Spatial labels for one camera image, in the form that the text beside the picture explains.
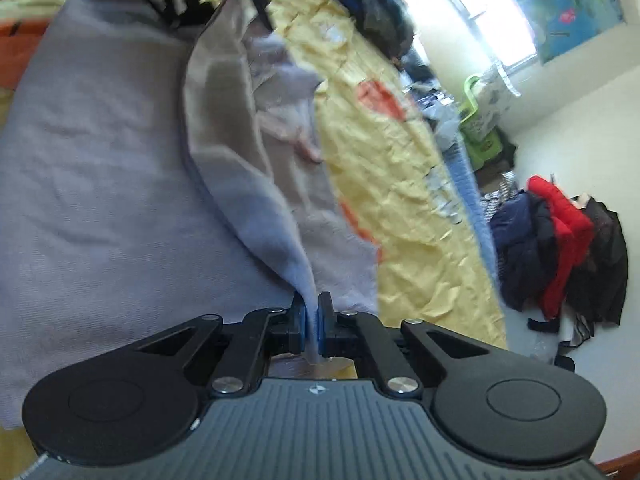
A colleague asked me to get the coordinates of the folded dark clothes stack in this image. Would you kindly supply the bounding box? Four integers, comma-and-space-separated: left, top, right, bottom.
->
337, 0, 414, 60

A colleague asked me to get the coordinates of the yellow cartoon print quilt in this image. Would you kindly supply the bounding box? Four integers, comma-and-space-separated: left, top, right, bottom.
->
1, 0, 506, 478

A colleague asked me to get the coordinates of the lavender long sleeve sweater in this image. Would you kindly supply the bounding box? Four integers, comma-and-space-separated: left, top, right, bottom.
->
1, 0, 378, 428

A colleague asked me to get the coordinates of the window with grey frame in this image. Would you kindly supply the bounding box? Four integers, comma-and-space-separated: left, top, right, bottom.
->
404, 0, 537, 78

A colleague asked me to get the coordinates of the red puffer jacket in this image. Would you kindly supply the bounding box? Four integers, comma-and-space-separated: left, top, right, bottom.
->
527, 176, 594, 321

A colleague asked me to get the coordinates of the dark clothes heap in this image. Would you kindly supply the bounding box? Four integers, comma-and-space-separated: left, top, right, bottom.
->
483, 176, 629, 370

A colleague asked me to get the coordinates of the blue mattress sheet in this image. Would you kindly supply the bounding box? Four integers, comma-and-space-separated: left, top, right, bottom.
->
429, 94, 504, 291

